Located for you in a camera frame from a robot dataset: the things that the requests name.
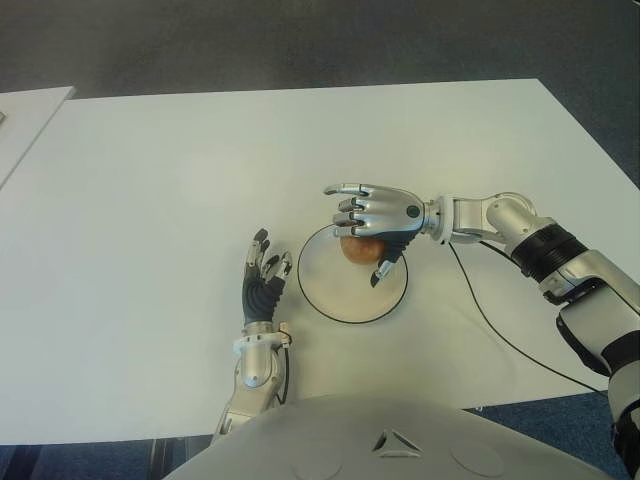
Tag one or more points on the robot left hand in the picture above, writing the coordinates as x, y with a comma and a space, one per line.
257, 297

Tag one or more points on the white side table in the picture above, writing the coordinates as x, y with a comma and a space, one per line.
27, 130

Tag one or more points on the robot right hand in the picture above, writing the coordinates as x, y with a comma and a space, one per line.
390, 210

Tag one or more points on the metal table leg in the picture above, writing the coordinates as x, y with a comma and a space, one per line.
167, 457

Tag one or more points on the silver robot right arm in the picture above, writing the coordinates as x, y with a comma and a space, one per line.
550, 250

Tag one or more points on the red yellow apple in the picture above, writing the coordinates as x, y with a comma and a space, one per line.
362, 250

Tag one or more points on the grey robot torso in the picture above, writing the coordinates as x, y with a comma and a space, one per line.
350, 440

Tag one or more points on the white plate with black rim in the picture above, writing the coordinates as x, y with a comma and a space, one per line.
345, 295

